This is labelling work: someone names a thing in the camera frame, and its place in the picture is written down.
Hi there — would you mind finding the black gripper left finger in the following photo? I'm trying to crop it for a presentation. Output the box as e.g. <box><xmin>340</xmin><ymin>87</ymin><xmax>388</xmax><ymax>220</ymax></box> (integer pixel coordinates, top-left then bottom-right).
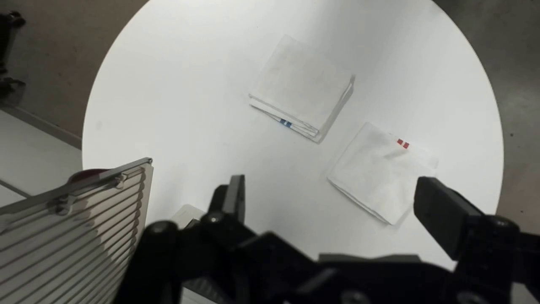
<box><xmin>119</xmin><ymin>173</ymin><xmax>253</xmax><ymax>304</ymax></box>

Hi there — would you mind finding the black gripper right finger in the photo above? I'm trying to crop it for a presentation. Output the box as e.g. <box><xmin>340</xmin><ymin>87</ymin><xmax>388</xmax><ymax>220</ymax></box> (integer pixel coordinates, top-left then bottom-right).
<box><xmin>411</xmin><ymin>173</ymin><xmax>540</xmax><ymax>304</ymax></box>

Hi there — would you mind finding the tinted ribbed cabinet door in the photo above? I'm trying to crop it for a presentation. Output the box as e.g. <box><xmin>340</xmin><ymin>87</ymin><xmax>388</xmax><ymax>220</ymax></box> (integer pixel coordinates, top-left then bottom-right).
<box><xmin>0</xmin><ymin>155</ymin><xmax>155</xmax><ymax>304</ymax></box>

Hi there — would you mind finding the folded white towel red stripe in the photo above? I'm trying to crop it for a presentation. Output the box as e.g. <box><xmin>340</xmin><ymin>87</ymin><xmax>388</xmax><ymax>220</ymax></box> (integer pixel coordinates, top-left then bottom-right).
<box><xmin>324</xmin><ymin>119</ymin><xmax>440</xmax><ymax>227</ymax></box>

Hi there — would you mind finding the folded white towel blue stripe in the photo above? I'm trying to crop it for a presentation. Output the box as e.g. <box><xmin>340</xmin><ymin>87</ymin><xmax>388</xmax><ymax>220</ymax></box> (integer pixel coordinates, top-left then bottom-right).
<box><xmin>246</xmin><ymin>35</ymin><xmax>357</xmax><ymax>144</ymax></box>

